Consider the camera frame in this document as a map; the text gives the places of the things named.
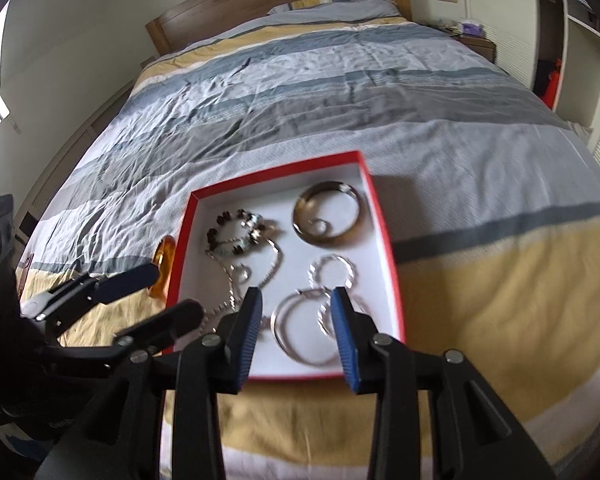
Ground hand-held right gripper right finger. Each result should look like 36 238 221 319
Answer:
330 287 556 480

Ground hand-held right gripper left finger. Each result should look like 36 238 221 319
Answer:
32 287 263 480

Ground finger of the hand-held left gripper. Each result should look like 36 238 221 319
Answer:
20 262 161 323
45 299 205 362

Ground silver bangle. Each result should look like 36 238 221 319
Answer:
270 287 343 366

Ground amber bangle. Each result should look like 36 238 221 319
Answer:
151 236 176 301

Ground silver chain necklace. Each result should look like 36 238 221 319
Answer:
202 240 286 333

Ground beaded stone bracelet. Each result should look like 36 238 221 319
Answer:
207 210 276 259

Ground brown bangle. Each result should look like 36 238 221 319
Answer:
292 181 367 248

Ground red jewelry box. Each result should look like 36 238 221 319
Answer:
162 151 407 386

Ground twisted silver hoop earring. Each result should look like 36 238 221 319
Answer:
307 255 356 293
317 292 374 341

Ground bed with striped duvet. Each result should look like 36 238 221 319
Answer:
10 12 600 480

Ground wooden headboard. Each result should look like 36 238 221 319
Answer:
145 0 413 56

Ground wooden nightstand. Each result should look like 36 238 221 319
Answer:
455 35 497 64

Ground red item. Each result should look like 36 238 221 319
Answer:
536 59 564 109

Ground grey pillow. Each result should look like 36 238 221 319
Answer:
267 0 401 19

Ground white wardrobe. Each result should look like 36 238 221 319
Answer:
460 0 539 92

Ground open white shelf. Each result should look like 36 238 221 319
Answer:
545 0 600 171

